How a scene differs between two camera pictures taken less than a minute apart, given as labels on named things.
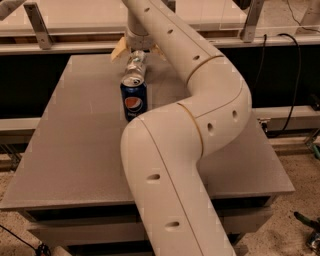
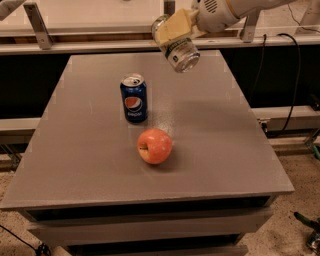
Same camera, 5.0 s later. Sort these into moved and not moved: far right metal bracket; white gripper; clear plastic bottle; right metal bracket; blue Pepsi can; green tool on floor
Moved: white gripper; clear plastic bottle
Not moved: blue Pepsi can; right metal bracket; green tool on floor; far right metal bracket
